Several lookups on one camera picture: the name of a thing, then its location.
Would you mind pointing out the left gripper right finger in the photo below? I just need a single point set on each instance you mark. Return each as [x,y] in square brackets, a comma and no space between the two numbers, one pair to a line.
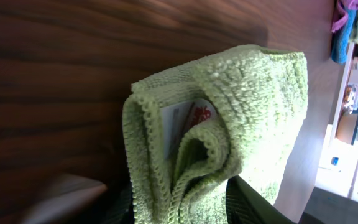
[245,206]

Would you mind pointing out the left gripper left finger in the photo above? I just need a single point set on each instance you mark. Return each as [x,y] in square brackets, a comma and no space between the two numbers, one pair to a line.
[121,211]

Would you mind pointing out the green microfiber cloth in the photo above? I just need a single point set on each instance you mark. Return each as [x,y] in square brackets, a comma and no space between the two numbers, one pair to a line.
[189,129]

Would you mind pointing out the blue cloth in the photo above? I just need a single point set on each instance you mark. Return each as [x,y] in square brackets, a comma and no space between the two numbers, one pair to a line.
[341,38]

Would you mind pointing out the purple cloth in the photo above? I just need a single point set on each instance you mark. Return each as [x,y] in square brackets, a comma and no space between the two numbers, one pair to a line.
[344,9]

